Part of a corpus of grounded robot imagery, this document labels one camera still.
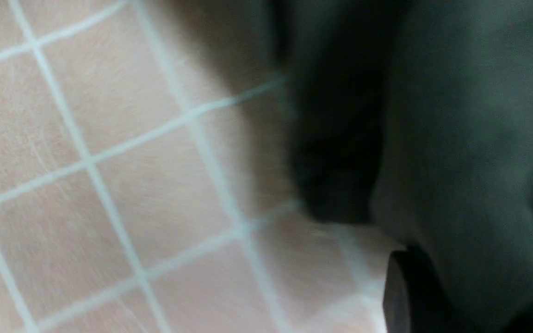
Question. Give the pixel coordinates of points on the pink grid table mat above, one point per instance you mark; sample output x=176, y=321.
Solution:
x=143, y=186

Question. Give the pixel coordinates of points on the gray long-sleeve top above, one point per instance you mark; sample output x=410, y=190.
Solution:
x=417, y=116

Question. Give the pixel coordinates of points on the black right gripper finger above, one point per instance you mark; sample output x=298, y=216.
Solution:
x=413, y=301

